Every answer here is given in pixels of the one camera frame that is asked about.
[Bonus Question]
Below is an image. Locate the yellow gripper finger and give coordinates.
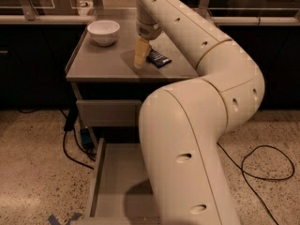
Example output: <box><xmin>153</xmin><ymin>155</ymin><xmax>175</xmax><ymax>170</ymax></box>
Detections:
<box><xmin>134</xmin><ymin>37</ymin><xmax>151</xmax><ymax>68</ymax></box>

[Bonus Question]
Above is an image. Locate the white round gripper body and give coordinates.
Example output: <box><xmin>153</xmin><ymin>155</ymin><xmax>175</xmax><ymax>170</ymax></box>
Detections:
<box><xmin>136</xmin><ymin>4</ymin><xmax>162</xmax><ymax>40</ymax></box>

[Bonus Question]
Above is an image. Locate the dark blue snack bar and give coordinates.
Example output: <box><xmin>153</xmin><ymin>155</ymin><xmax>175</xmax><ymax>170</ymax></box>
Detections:
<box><xmin>146</xmin><ymin>50</ymin><xmax>172</xmax><ymax>68</ymax></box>

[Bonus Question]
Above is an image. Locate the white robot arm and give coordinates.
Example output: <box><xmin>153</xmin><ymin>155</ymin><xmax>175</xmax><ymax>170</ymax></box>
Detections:
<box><xmin>136</xmin><ymin>0</ymin><xmax>264</xmax><ymax>225</ymax></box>

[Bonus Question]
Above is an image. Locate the grey drawer cabinet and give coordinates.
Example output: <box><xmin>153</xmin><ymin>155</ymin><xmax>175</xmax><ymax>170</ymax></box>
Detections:
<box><xmin>67</xmin><ymin>8</ymin><xmax>198</xmax><ymax>143</ymax></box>

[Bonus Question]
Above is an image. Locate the closed grey upper drawer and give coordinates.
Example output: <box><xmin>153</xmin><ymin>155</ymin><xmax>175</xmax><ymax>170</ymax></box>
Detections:
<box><xmin>77</xmin><ymin>99</ymin><xmax>142</xmax><ymax>127</ymax></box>

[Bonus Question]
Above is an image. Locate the open grey lower drawer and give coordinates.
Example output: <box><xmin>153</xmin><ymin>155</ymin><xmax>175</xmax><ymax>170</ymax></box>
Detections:
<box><xmin>78</xmin><ymin>139</ymin><xmax>161</xmax><ymax>225</ymax></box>

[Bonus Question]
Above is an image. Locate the white ceramic bowl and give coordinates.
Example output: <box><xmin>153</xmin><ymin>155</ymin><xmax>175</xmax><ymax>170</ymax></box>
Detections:
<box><xmin>87</xmin><ymin>20</ymin><xmax>120</xmax><ymax>47</ymax></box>

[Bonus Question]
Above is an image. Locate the blue power adapter box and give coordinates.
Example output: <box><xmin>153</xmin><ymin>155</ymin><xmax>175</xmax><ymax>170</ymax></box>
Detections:
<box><xmin>80</xmin><ymin>128</ymin><xmax>94</xmax><ymax>149</ymax></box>

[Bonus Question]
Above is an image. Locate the black floor cable left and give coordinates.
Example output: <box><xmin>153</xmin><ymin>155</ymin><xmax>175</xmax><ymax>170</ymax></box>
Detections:
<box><xmin>59</xmin><ymin>109</ymin><xmax>98</xmax><ymax>171</ymax></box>

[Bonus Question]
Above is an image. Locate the black floor cable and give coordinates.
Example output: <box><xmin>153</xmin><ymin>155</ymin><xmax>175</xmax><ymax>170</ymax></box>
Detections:
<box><xmin>217</xmin><ymin>141</ymin><xmax>295</xmax><ymax>225</ymax></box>
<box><xmin>59</xmin><ymin>109</ymin><xmax>98</xmax><ymax>171</ymax></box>

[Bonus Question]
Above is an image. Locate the black floor cable right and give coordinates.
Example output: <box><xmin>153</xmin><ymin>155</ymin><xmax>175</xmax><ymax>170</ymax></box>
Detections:
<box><xmin>217</xmin><ymin>141</ymin><xmax>295</xmax><ymax>225</ymax></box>

